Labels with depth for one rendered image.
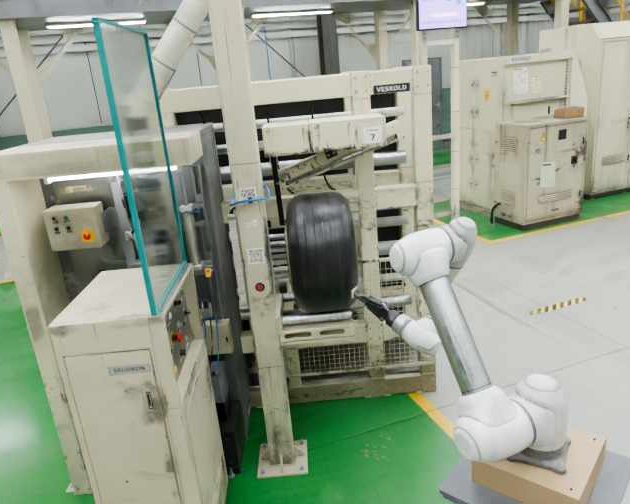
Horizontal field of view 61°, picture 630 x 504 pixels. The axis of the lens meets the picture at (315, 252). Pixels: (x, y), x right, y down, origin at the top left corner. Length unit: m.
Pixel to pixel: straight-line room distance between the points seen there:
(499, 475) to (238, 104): 1.74
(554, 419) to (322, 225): 1.18
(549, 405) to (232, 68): 1.75
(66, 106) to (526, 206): 8.29
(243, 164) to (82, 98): 8.99
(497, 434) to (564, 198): 5.59
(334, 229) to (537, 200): 4.76
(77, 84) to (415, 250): 9.96
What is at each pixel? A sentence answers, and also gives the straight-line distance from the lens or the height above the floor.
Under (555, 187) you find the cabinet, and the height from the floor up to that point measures 0.47.
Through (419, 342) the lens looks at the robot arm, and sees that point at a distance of 2.30.
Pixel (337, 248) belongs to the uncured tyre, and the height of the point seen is 1.28.
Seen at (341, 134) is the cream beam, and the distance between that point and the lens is 2.69.
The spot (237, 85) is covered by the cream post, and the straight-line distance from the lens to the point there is 2.42.
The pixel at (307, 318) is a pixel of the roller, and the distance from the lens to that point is 2.58.
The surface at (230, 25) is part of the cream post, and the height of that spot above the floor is 2.23.
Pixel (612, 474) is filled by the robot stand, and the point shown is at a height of 0.65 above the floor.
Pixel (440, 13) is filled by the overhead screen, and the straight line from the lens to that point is 6.23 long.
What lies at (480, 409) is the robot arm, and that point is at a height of 1.00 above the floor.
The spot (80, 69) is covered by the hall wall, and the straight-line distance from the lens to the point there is 11.31.
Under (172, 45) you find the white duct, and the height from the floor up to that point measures 2.19.
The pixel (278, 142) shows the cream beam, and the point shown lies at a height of 1.70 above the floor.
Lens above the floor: 2.01
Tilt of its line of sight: 18 degrees down
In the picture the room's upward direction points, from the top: 5 degrees counter-clockwise
